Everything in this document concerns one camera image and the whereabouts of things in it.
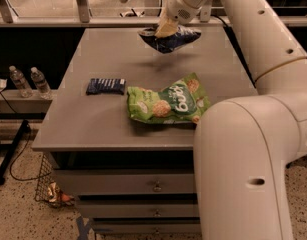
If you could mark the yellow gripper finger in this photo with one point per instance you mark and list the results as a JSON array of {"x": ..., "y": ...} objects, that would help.
[{"x": 166, "y": 26}]

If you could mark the blue chip bag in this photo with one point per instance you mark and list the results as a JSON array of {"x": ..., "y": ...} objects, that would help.
[{"x": 164, "y": 45}]

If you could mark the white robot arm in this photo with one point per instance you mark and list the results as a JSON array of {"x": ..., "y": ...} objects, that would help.
[{"x": 242, "y": 145}]

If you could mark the green rice chip bag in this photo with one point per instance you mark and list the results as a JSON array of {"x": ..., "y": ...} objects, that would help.
[{"x": 184, "y": 101}]

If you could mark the dark blue snack packet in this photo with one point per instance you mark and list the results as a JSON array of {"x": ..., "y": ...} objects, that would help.
[{"x": 106, "y": 86}]

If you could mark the right clear water bottle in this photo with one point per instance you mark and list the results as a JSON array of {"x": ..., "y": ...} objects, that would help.
[{"x": 41, "y": 83}]

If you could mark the clear water bottle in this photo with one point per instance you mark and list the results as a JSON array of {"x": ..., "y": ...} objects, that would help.
[
  {"x": 20, "y": 82},
  {"x": 41, "y": 83}
]

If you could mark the grey drawer cabinet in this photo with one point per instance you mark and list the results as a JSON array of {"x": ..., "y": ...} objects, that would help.
[{"x": 109, "y": 162}]

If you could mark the left clear water bottle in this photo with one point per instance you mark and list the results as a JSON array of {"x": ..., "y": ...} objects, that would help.
[{"x": 20, "y": 82}]

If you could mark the top drawer knob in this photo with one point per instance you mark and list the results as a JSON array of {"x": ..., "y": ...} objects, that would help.
[{"x": 157, "y": 187}]

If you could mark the drawer knob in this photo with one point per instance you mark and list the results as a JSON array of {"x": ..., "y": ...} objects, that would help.
[
  {"x": 157, "y": 214},
  {"x": 157, "y": 187}
]

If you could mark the middle drawer knob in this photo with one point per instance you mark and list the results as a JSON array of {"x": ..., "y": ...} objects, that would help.
[{"x": 157, "y": 214}]

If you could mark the blue tape cross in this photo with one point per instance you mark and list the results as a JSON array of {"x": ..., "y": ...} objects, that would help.
[{"x": 84, "y": 229}]

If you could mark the black metal floor bar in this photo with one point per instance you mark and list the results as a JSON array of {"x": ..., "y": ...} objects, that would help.
[{"x": 24, "y": 127}]

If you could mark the wire mesh waste basket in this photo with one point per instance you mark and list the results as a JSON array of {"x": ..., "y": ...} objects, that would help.
[{"x": 47, "y": 190}]

